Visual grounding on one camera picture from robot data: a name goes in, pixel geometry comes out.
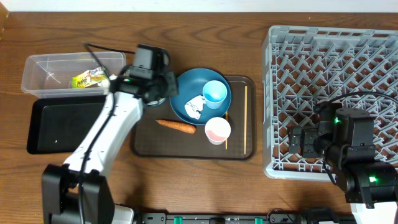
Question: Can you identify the white tissue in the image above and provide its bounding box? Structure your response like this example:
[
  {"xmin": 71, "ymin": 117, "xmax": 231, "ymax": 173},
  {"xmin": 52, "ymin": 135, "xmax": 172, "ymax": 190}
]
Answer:
[
  {"xmin": 97, "ymin": 74, "xmax": 117, "ymax": 88},
  {"xmin": 184, "ymin": 95, "xmax": 206, "ymax": 120}
]

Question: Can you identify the light blue cup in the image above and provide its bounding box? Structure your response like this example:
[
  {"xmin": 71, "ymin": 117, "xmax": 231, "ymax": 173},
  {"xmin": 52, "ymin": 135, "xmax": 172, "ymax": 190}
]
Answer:
[{"xmin": 202, "ymin": 80, "xmax": 228, "ymax": 109}]

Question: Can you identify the yellow snack wrapper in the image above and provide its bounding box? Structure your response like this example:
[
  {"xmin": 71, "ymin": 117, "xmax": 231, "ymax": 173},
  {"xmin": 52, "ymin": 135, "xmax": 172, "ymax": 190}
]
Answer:
[{"xmin": 71, "ymin": 67, "xmax": 108, "ymax": 88}]

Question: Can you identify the pink cup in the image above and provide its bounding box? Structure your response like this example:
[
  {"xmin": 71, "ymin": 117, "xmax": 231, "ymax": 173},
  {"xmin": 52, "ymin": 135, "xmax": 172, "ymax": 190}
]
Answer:
[{"xmin": 205, "ymin": 117, "xmax": 231, "ymax": 145}]

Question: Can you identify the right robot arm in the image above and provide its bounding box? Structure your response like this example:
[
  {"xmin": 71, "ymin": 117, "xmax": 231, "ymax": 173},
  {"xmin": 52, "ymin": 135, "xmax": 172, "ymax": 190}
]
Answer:
[{"xmin": 288, "ymin": 101, "xmax": 397, "ymax": 223}]

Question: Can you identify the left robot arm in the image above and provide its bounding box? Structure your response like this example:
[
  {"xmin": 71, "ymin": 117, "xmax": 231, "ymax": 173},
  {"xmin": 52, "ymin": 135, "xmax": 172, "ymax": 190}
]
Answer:
[{"xmin": 42, "ymin": 72, "xmax": 178, "ymax": 223}]

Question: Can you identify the grey dishwasher rack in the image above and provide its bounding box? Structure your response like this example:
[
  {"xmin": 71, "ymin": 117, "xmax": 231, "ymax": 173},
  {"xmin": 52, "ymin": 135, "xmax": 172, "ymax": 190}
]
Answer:
[{"xmin": 262, "ymin": 26, "xmax": 397, "ymax": 182}]

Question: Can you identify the light blue small bowl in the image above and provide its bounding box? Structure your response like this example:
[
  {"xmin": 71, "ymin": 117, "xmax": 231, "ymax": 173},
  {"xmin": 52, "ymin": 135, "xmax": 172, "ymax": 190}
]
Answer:
[{"xmin": 147, "ymin": 98, "xmax": 165, "ymax": 106}]

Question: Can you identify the dark blue plate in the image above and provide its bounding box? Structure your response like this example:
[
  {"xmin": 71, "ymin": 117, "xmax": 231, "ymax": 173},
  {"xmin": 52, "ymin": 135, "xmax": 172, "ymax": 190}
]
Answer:
[{"xmin": 170, "ymin": 68, "xmax": 232, "ymax": 125}]

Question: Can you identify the dark brown serving tray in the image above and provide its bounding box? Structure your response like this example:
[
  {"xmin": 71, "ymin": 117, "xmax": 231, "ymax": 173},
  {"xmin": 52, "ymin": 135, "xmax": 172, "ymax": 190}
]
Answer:
[{"xmin": 130, "ymin": 76, "xmax": 257, "ymax": 161}]

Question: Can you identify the orange carrot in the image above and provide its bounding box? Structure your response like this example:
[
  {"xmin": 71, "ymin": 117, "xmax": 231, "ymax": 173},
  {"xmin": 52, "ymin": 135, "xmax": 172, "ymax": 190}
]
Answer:
[{"xmin": 156, "ymin": 119, "xmax": 197, "ymax": 134}]

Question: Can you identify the short wooden chopstick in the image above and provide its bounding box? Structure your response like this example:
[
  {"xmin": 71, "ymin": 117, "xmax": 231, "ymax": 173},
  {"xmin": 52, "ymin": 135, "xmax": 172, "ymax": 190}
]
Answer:
[{"xmin": 224, "ymin": 111, "xmax": 230, "ymax": 150}]

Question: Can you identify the long wooden chopstick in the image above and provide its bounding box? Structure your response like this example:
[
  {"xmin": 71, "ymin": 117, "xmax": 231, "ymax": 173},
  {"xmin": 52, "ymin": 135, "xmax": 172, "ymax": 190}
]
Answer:
[{"xmin": 244, "ymin": 86, "xmax": 248, "ymax": 155}]

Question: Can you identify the clear plastic bin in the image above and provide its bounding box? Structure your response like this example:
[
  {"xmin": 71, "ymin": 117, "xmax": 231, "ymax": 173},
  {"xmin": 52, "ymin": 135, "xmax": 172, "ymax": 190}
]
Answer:
[{"xmin": 21, "ymin": 52, "xmax": 107, "ymax": 98}]

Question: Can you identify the black rectangular bin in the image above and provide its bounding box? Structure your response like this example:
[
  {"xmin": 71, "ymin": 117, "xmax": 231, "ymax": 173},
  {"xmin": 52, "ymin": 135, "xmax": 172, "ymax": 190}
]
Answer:
[{"xmin": 26, "ymin": 96, "xmax": 106, "ymax": 154}]

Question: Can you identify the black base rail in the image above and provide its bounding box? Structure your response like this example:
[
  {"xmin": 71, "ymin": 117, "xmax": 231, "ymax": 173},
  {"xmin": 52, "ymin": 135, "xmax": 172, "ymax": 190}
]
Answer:
[{"xmin": 133, "ymin": 212, "xmax": 356, "ymax": 224}]

